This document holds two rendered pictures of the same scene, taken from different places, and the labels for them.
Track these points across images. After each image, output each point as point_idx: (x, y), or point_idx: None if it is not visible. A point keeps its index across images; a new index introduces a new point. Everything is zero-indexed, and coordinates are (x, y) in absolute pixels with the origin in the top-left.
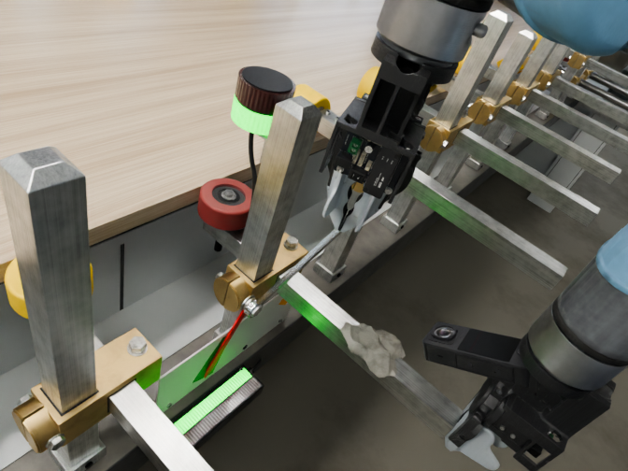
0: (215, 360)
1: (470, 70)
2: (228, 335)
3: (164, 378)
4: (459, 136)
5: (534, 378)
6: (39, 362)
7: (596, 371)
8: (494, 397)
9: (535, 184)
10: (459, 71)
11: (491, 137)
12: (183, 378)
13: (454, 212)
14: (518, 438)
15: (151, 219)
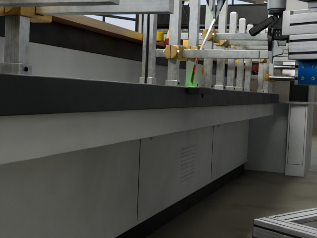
0: (194, 73)
1: (222, 13)
2: (195, 63)
3: (187, 62)
4: (229, 40)
5: (274, 17)
6: (171, 30)
7: (280, 1)
8: (270, 26)
9: (262, 41)
10: (219, 15)
11: (240, 72)
12: (189, 72)
13: (240, 35)
14: (280, 34)
15: (157, 44)
